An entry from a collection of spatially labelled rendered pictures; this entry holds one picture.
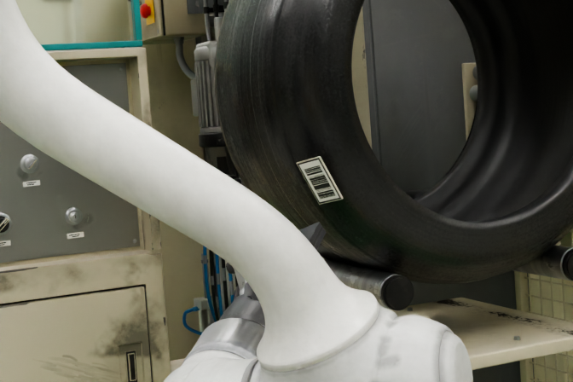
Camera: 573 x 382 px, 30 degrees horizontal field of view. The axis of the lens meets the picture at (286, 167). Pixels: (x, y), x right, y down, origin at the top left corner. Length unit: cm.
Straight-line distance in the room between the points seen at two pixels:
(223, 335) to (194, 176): 22
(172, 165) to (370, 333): 19
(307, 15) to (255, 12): 10
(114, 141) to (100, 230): 118
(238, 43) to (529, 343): 55
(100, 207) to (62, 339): 24
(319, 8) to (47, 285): 83
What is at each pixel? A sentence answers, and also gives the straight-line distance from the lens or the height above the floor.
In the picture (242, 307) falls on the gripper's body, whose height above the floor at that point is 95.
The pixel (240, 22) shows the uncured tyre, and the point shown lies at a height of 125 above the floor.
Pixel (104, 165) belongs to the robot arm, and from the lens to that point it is 80.
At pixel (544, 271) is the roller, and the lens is 153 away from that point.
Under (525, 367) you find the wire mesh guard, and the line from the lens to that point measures 196.
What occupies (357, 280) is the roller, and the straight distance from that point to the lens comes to 140.
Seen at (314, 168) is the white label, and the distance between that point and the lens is 128.
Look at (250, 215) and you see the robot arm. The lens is 78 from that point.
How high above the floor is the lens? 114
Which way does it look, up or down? 3 degrees down
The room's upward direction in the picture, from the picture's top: 4 degrees counter-clockwise
